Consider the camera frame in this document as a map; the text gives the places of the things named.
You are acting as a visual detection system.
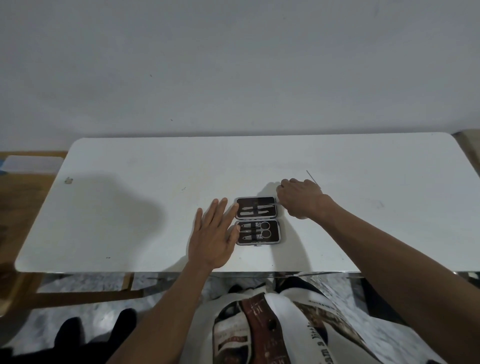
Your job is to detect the person's left hand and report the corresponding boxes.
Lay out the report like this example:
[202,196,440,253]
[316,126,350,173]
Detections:
[187,197,241,270]

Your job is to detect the person's right hand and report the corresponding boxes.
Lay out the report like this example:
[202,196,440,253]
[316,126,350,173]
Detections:
[276,178,335,220]

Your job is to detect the slanted metal nail file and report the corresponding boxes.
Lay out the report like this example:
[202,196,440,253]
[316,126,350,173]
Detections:
[240,201,281,211]

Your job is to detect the brown manicure case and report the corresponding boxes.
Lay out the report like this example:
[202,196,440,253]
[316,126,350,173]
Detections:
[234,196,281,247]

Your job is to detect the person's right forearm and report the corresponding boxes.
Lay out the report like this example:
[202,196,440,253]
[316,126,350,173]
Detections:
[318,196,480,364]

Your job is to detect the person's left forearm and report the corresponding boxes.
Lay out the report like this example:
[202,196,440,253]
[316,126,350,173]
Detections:
[106,262,217,364]

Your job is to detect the person's white printed shirt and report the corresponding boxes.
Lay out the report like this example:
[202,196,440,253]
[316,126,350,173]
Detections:
[179,277,448,364]

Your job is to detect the black shoe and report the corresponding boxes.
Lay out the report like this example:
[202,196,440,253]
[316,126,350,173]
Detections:
[107,308,138,347]
[53,316,85,355]

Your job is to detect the wooden frame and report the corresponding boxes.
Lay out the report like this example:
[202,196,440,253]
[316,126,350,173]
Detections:
[0,272,145,319]

